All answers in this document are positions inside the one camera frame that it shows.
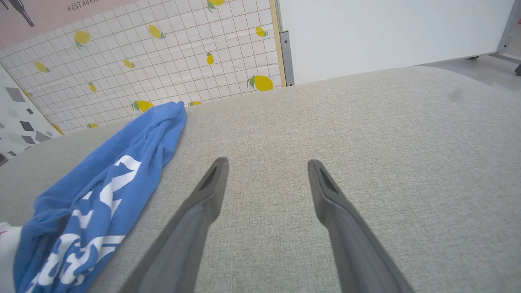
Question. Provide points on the grey terrazzo pattern panel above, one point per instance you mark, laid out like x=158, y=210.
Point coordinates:
x=18, y=118

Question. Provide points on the white panel with metal frame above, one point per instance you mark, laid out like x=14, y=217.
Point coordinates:
x=386, y=32

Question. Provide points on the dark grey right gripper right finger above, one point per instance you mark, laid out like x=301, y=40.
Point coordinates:
x=354, y=244

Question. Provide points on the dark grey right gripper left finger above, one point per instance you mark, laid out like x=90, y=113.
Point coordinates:
x=185, y=240

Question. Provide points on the light grey fabric sofa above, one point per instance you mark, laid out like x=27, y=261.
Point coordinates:
x=309, y=162

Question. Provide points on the blue and white shirt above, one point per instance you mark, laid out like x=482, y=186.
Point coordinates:
x=97, y=195

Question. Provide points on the pink restaurant poster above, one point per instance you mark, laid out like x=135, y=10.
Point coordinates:
x=40, y=14

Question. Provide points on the lemon print tile backdrop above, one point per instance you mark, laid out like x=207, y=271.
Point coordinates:
x=163, y=57

